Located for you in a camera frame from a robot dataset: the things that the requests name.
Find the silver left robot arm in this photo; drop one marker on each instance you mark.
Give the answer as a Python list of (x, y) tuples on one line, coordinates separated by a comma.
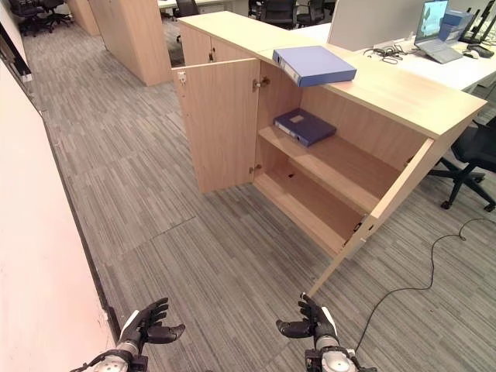
[(112, 358)]

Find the wide wooden cabinet door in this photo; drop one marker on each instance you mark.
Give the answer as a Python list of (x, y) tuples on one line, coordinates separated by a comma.
[(221, 124)]

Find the dark blue file folder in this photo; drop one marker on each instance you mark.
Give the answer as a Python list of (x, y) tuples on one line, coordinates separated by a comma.
[(304, 126)]

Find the light blue file folder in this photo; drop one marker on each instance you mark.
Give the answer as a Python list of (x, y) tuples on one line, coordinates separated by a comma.
[(314, 65)]

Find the open silver laptop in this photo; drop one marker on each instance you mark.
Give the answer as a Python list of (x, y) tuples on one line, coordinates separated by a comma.
[(434, 35)]

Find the white desk partition panel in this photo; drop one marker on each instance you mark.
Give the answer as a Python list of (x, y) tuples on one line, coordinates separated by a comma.
[(372, 21)]

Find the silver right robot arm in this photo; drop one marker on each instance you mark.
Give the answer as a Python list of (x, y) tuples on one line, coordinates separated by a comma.
[(334, 356)]

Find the white office desk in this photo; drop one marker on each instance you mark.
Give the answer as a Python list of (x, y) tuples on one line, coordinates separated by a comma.
[(426, 66)]

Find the black swivel chair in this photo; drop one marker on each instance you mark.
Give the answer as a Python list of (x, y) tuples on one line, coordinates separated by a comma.
[(42, 13)]

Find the closed wooden cabinet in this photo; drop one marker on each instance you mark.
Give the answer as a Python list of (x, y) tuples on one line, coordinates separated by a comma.
[(211, 48)]

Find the white computer mouse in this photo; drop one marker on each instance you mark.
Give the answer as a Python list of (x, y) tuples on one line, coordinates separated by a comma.
[(472, 54)]

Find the blue cardboard box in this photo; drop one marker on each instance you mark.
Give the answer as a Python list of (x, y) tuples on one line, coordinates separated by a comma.
[(455, 25)]

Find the wooden cabinet shelf board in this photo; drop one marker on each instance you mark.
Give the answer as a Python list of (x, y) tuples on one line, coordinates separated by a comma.
[(329, 162)]

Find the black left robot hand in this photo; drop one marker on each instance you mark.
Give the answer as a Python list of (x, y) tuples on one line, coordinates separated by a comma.
[(152, 324)]

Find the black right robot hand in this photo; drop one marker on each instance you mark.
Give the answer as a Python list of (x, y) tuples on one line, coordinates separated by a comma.
[(310, 324)]

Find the black mesh office chair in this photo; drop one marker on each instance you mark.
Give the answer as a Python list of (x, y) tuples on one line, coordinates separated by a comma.
[(279, 12)]

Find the wooden office cabinet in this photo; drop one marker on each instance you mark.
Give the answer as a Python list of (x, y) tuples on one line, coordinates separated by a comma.
[(348, 147)]

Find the narrow-edge wooden cabinet door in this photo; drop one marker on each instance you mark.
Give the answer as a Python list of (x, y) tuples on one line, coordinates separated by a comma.
[(381, 209)]

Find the tall wooden cupboard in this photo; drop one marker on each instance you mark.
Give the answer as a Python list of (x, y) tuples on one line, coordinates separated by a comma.
[(128, 38)]

